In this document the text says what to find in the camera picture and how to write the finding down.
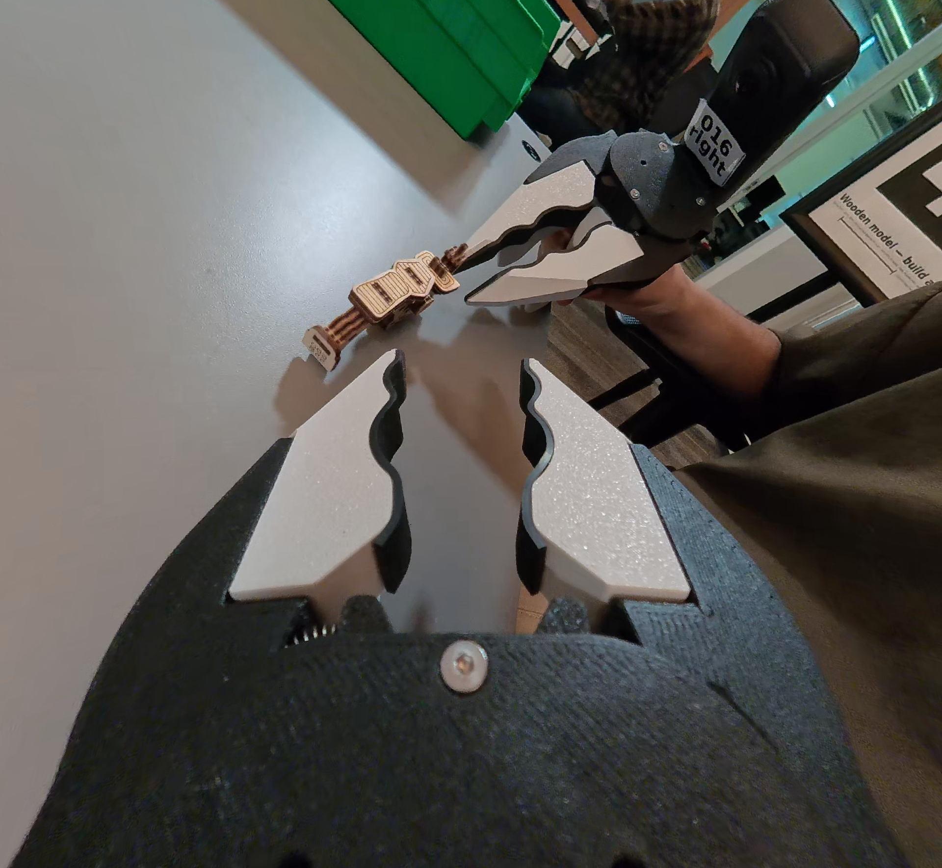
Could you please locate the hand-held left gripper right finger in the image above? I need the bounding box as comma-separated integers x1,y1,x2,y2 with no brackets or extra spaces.
515,357,694,607

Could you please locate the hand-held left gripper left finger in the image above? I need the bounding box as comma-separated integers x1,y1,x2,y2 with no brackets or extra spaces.
228,349,413,605

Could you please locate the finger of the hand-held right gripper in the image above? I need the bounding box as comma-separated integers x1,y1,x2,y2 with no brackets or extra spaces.
464,209,652,313
452,131,619,273

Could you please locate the wooden track chain model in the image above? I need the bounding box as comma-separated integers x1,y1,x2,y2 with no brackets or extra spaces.
304,244,468,372

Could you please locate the person's right forearm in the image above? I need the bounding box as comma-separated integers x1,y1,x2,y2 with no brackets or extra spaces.
692,272,783,401

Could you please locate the grey desk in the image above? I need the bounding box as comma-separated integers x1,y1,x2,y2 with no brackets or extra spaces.
0,0,564,868

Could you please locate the person's right hand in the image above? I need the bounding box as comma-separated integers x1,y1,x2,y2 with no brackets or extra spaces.
585,246,711,320

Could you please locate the white box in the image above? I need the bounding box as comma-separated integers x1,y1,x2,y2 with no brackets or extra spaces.
508,110,554,166

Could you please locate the green plastic bin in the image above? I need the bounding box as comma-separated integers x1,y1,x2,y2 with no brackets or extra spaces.
258,0,564,142

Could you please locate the black framed instruction sign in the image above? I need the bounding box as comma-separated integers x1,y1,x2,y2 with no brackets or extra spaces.
780,121,942,308

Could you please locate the person's olive shirt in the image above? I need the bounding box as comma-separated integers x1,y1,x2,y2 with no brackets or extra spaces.
673,283,942,868

